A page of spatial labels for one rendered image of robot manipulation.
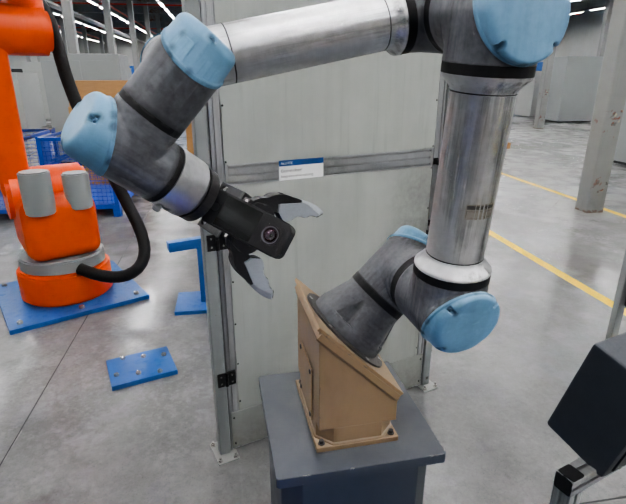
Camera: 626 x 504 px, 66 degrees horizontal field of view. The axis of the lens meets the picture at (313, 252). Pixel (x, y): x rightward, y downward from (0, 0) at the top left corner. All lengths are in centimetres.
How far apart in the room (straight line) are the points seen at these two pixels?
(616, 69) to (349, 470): 640
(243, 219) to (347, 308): 33
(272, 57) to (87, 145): 27
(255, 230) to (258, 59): 22
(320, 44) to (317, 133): 133
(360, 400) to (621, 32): 638
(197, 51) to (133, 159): 13
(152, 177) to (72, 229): 338
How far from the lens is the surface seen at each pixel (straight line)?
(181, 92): 53
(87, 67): 1067
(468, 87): 66
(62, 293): 400
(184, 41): 54
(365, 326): 86
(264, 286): 70
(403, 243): 86
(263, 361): 224
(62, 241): 394
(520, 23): 64
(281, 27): 68
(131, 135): 54
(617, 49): 697
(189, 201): 59
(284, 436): 97
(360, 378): 87
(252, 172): 193
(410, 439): 98
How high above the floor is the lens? 163
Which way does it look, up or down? 20 degrees down
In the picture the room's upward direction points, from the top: straight up
